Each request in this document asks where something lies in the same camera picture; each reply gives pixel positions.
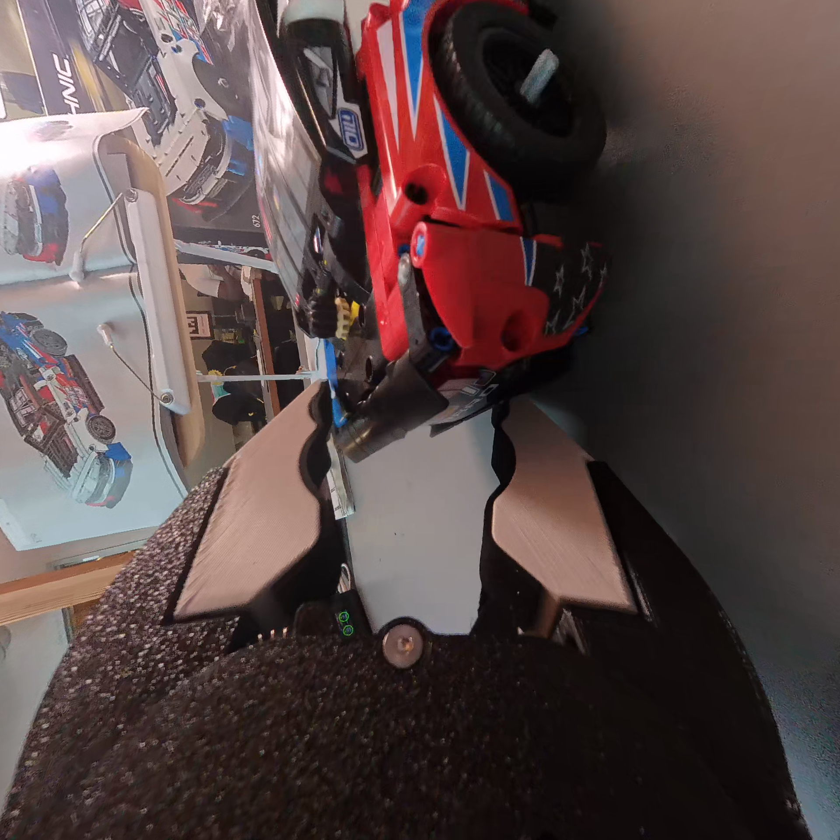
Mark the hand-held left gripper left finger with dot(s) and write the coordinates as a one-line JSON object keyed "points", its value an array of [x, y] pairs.
{"points": [[256, 525]]}

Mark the toy car instruction booklet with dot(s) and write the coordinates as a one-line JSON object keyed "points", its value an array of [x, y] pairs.
{"points": [[39, 295]]}

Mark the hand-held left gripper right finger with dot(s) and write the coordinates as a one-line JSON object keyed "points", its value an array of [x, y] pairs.
{"points": [[561, 531]]}

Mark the toy car set box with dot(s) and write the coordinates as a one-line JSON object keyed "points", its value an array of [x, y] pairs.
{"points": [[197, 98]]}

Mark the white book stand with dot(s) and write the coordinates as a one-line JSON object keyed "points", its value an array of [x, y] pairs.
{"points": [[161, 295]]}

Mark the red toy brick car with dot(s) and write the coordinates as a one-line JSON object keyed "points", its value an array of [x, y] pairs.
{"points": [[433, 197]]}

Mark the white desk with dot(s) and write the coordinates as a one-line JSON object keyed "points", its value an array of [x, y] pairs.
{"points": [[689, 394]]}

